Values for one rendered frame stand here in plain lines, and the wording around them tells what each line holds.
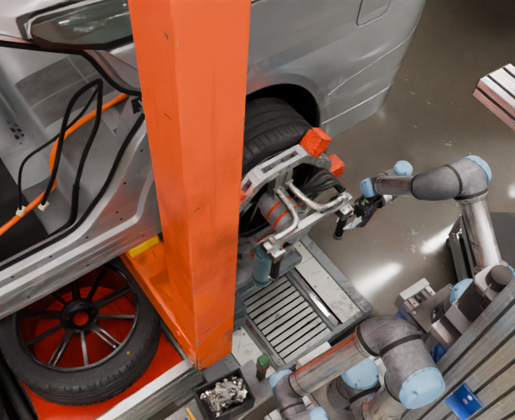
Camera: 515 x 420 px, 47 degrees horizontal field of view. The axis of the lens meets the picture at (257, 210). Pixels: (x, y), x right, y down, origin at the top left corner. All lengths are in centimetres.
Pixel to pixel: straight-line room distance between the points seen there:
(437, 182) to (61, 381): 161
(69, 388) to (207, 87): 165
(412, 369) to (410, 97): 292
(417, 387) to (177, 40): 98
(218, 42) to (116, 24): 69
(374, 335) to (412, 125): 262
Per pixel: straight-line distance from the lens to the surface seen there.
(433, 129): 406
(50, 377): 254
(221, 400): 235
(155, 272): 245
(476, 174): 213
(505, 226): 330
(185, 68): 106
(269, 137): 220
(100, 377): 250
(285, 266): 305
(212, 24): 104
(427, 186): 208
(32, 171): 270
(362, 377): 193
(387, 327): 156
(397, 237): 347
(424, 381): 152
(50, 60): 279
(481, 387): 175
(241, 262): 297
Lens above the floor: 283
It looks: 56 degrees down
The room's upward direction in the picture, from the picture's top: 6 degrees clockwise
